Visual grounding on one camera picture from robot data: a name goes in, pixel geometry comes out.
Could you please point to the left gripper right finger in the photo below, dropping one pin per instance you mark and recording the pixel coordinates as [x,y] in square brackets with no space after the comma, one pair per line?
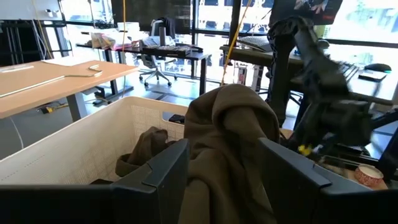
[292,186]

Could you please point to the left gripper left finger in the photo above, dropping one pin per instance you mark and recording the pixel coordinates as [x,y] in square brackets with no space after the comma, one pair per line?
[161,174]

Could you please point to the dark olive brown hoodie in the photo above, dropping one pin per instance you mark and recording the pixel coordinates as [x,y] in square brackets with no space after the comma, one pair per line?
[224,140]

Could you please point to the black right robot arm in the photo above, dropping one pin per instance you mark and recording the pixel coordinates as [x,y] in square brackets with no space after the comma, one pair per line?
[323,77]

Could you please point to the black phone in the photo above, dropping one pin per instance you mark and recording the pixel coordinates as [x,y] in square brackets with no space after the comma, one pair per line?
[371,77]

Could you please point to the small white ball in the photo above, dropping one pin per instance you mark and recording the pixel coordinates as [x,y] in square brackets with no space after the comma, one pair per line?
[368,177]

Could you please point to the black computer mouse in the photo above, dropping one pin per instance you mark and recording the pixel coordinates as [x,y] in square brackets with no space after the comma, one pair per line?
[377,67]

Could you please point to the white perforated plastic basket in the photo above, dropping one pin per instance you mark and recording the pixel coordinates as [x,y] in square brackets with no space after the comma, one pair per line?
[77,149]

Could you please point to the grey office chair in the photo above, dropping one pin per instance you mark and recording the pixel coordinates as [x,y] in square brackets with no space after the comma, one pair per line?
[155,67]

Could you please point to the black desk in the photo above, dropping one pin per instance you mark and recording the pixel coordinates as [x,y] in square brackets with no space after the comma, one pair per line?
[186,56]

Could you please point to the grey keyboard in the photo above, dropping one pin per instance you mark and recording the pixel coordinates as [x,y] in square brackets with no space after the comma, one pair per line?
[255,43]

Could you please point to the black equipment case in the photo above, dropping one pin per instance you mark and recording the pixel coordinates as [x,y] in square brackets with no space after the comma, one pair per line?
[168,50]

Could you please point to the yellow black tool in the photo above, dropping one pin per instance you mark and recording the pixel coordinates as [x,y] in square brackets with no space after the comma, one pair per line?
[51,109]

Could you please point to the light wood desk grey legs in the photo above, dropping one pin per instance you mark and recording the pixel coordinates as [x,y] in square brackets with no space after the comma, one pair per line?
[46,84]

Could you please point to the black metal rack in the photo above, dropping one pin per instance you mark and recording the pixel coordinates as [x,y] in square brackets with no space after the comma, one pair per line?
[18,40]

